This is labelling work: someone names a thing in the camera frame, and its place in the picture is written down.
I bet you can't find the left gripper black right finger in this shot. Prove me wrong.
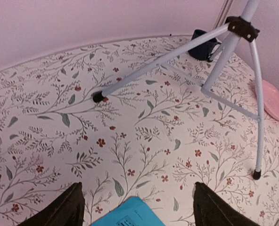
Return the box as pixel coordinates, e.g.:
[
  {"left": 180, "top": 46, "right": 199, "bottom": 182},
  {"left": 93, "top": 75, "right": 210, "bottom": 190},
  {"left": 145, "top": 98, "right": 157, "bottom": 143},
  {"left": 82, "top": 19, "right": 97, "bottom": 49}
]
[{"left": 193, "top": 182, "right": 257, "bottom": 226}]

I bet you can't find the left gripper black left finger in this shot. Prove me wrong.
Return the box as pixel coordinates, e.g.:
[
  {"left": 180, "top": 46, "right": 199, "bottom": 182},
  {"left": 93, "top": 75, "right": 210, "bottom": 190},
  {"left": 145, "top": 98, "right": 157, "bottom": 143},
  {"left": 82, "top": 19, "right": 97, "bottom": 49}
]
[{"left": 19, "top": 182, "right": 85, "bottom": 226}]

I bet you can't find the white perforated music stand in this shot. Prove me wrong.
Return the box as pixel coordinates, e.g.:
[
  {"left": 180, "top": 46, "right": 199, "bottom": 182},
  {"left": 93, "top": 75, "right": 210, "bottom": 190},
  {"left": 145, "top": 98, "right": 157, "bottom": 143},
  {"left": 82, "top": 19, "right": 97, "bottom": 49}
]
[{"left": 92, "top": 0, "right": 264, "bottom": 180}]

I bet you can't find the blue sheet music page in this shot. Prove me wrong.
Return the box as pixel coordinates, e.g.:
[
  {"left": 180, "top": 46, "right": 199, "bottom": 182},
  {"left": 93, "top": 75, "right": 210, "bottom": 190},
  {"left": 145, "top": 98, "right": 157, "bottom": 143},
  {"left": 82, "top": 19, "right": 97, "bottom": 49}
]
[{"left": 91, "top": 196, "right": 164, "bottom": 226}]

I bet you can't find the pink plastic plate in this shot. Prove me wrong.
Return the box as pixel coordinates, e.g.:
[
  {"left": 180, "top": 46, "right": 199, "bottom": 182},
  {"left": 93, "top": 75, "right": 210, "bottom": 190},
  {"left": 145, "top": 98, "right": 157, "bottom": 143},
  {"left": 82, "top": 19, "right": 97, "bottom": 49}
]
[{"left": 262, "top": 80, "right": 279, "bottom": 121}]

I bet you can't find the dark blue mug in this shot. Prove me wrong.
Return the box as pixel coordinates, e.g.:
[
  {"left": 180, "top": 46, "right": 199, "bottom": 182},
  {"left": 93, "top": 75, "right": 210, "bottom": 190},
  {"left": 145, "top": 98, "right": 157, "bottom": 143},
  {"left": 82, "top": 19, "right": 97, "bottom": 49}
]
[{"left": 188, "top": 38, "right": 221, "bottom": 63}]

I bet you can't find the right aluminium frame post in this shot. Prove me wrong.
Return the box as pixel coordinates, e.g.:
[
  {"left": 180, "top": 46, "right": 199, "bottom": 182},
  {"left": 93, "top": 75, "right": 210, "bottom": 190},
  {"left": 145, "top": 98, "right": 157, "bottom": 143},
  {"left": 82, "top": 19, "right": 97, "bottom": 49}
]
[{"left": 213, "top": 0, "right": 234, "bottom": 29}]

